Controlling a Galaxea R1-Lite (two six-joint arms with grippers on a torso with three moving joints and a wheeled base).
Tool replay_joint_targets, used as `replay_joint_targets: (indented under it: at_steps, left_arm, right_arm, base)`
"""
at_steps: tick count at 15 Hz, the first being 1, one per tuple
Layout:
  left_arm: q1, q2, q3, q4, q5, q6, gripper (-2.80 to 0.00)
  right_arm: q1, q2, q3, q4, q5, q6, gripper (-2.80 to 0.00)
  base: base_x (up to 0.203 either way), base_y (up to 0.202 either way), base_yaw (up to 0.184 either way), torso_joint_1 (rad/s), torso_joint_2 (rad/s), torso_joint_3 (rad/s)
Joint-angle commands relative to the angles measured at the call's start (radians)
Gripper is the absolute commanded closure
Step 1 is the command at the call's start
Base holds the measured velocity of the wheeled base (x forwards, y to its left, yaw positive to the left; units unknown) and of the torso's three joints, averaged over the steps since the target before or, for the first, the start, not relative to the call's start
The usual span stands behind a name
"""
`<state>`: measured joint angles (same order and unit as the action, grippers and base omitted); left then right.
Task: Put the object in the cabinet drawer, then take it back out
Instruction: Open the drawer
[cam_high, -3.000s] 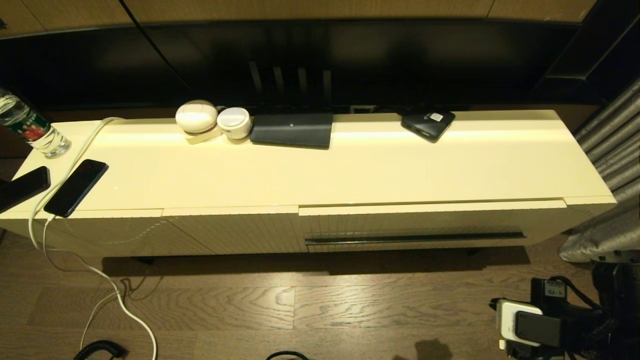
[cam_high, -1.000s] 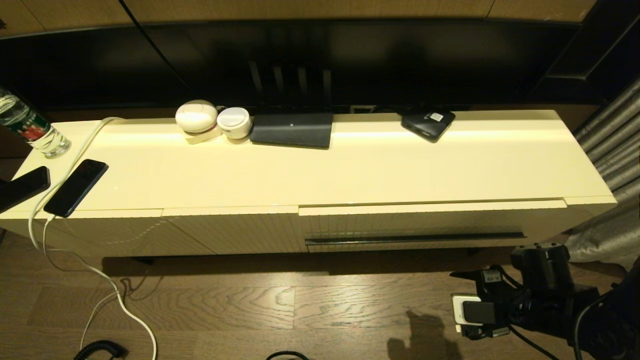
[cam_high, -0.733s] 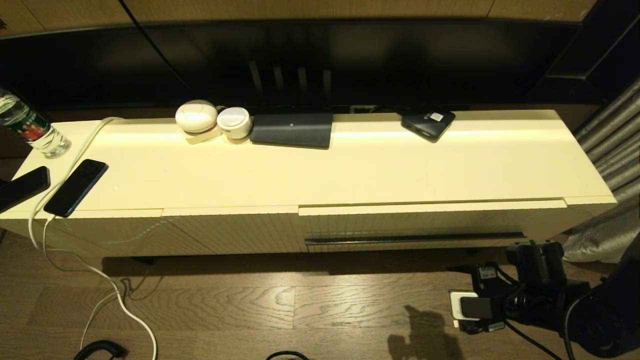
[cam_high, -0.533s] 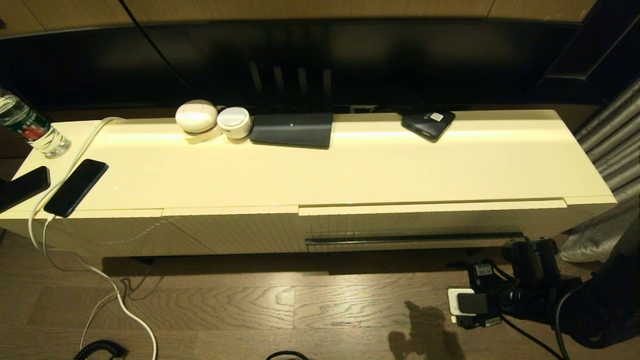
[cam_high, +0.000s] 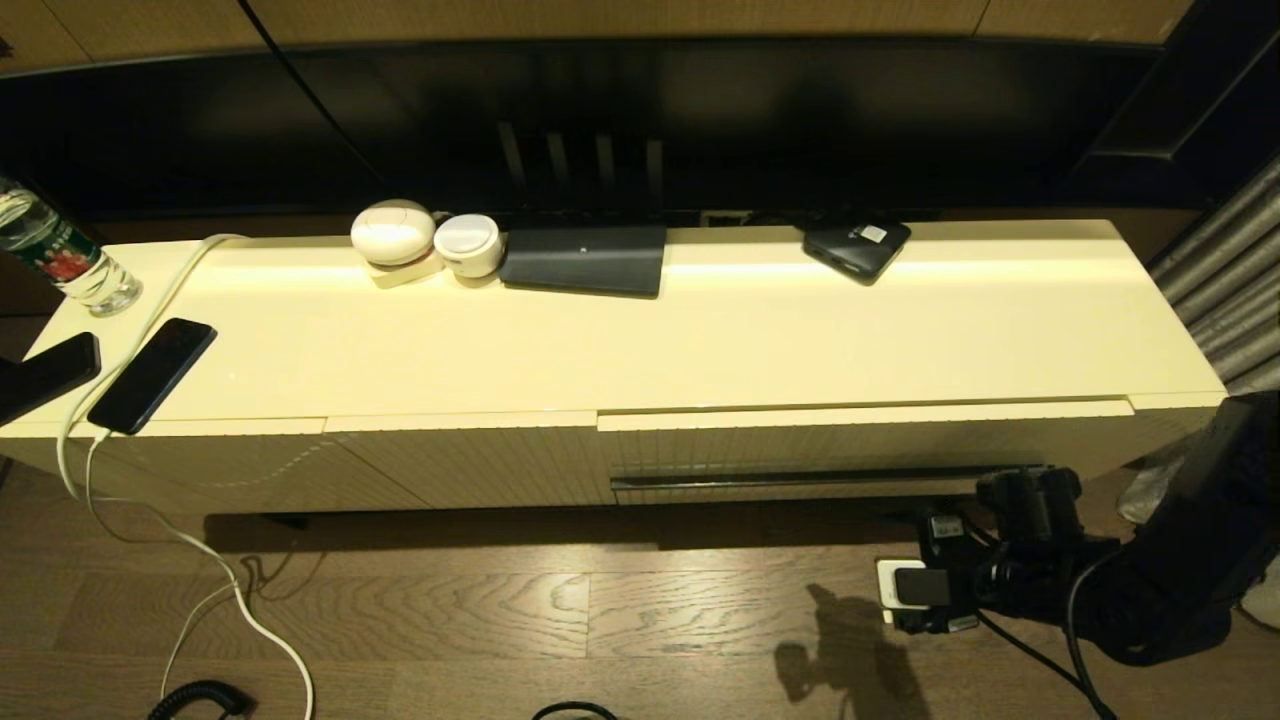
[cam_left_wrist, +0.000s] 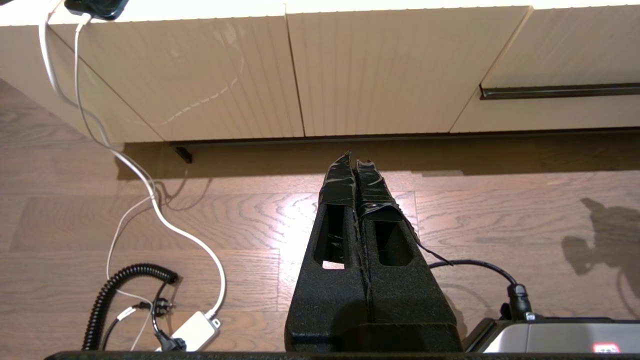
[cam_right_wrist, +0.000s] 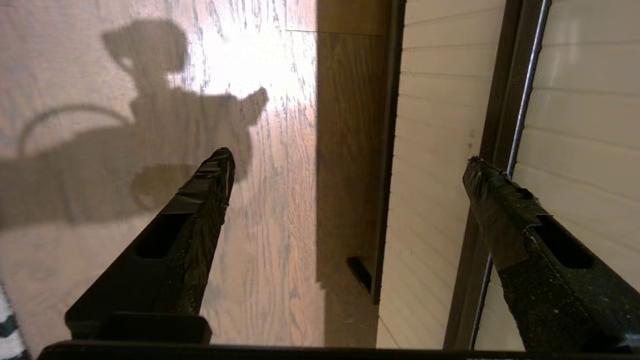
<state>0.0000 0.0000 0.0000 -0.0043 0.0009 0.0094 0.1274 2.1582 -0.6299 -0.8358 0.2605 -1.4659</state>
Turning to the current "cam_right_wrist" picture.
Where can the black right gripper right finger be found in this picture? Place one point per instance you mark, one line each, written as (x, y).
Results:
(560, 295)

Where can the black and white patterned rug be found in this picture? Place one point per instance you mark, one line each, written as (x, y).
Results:
(10, 330)

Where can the cream ribbed cabinet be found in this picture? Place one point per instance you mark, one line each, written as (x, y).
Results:
(435, 150)

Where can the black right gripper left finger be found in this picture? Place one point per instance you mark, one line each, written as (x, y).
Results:
(160, 280)

